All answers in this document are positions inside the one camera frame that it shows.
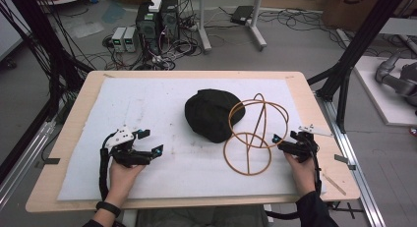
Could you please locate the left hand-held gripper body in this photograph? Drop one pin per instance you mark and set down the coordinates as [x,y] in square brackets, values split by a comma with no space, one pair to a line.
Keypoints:
[122,139]

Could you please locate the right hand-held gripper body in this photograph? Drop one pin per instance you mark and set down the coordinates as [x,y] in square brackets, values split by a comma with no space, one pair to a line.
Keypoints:
[306,145]

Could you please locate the person's right hand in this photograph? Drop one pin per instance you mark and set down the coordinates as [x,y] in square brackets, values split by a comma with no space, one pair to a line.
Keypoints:
[303,176]

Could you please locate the person's left hand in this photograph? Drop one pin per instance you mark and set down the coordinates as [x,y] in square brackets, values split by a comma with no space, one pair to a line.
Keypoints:
[122,178]

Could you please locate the white foam mat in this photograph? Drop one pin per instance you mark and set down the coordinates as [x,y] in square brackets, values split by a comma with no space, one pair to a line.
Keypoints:
[183,168]

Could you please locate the grey tape strip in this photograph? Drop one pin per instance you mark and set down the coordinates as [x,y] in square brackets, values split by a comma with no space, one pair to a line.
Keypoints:
[343,159]
[51,161]

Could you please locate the thin wooden stick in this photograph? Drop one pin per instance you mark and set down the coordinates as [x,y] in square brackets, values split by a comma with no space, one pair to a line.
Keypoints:
[334,184]

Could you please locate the black cap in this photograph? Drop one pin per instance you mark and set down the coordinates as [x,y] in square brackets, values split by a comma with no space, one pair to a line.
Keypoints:
[209,115]

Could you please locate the black wristband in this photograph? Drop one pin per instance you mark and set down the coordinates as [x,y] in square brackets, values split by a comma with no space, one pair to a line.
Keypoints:
[108,208]

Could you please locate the person's legs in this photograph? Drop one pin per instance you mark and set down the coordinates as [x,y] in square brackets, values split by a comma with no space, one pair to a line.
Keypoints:
[203,218]

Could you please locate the white floor platform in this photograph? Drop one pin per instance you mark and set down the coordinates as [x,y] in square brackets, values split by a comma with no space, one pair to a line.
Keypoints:
[383,99]

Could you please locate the grey power supply unit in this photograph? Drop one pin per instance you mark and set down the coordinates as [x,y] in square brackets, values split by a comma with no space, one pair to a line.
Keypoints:
[130,39]
[118,39]

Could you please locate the black computer tower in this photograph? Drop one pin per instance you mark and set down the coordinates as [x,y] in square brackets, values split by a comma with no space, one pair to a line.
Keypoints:
[148,30]
[169,22]

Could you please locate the white stand leg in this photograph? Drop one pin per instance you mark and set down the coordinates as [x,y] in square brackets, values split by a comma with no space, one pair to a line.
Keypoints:
[204,30]
[257,27]

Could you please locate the small white box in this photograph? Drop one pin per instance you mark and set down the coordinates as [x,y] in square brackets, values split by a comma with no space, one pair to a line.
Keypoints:
[155,5]

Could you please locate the flat black box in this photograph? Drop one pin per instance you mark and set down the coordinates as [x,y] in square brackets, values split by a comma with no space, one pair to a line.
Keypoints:
[242,14]

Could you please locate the cardboard box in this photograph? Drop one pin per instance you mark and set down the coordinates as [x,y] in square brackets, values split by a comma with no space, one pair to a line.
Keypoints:
[354,9]

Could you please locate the aluminium rail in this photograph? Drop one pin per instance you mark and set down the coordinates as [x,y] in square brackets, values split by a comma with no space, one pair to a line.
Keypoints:
[355,161]
[23,161]

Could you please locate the black metal frame post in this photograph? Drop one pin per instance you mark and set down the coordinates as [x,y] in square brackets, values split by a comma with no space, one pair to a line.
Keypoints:
[49,53]
[360,43]

